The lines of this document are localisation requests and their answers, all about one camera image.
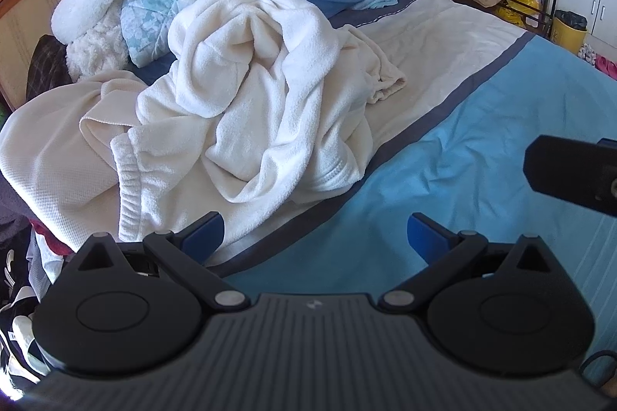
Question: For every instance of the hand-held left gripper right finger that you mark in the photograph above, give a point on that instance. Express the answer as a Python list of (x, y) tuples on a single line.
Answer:
[(425, 237)]

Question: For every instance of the dark plaid cloth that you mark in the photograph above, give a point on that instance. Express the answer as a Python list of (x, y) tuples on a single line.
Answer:
[(48, 68)]

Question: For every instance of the yellow trash bin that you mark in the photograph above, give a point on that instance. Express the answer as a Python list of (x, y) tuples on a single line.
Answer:
[(566, 37)]

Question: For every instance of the yellow plastic bag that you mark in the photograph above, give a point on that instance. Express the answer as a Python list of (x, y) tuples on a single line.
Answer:
[(511, 13)]

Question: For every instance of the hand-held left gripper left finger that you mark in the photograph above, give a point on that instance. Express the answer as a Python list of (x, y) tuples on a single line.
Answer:
[(205, 235)]

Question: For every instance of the cream waffle blanket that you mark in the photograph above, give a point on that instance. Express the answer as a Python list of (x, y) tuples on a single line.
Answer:
[(48, 150)]

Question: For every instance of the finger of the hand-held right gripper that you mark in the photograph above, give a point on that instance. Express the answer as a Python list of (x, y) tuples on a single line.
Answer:
[(569, 170)]

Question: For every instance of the dark clothes pile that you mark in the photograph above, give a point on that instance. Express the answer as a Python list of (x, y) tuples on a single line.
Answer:
[(19, 276)]

